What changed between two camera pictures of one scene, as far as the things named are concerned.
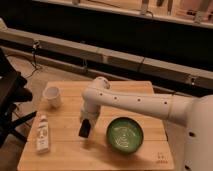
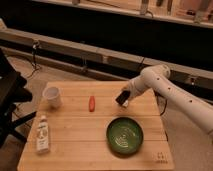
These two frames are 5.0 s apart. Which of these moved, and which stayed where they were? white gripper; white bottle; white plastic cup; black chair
Moved: white gripper
Stayed: black chair; white bottle; white plastic cup
